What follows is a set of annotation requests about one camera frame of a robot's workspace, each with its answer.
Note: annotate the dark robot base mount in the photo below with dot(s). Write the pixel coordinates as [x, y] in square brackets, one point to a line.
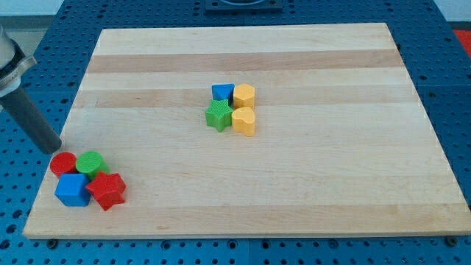
[220, 6]

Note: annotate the green cylinder block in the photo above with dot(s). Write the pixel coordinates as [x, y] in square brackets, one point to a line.
[91, 163]

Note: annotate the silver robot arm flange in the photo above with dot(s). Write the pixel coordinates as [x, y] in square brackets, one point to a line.
[14, 63]

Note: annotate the yellow heart block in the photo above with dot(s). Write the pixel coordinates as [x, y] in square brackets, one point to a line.
[243, 120]

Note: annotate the blue triangle block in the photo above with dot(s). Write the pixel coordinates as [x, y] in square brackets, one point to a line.
[223, 91]

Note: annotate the red cylinder block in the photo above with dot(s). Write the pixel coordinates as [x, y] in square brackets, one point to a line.
[63, 163]

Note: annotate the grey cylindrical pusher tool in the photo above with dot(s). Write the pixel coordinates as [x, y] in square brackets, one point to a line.
[23, 110]

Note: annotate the red star block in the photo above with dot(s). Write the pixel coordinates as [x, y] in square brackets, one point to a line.
[107, 190]

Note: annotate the blue hexagon block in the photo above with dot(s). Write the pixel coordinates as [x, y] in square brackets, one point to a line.
[71, 190]

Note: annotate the green star block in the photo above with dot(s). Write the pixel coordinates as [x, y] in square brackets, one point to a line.
[219, 114]

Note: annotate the yellow hexagon block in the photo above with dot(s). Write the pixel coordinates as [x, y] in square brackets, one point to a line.
[244, 96]

